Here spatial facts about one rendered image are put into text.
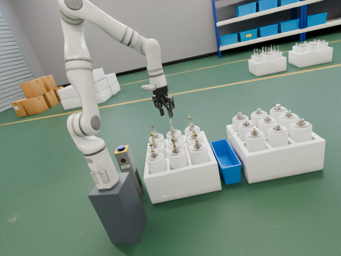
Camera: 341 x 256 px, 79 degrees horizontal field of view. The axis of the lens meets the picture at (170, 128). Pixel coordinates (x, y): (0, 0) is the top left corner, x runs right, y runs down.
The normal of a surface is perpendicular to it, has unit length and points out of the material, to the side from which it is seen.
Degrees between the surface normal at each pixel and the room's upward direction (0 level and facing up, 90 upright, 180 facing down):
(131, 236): 90
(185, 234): 0
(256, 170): 90
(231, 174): 92
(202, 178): 90
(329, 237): 0
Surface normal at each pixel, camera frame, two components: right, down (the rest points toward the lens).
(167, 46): -0.16, 0.44
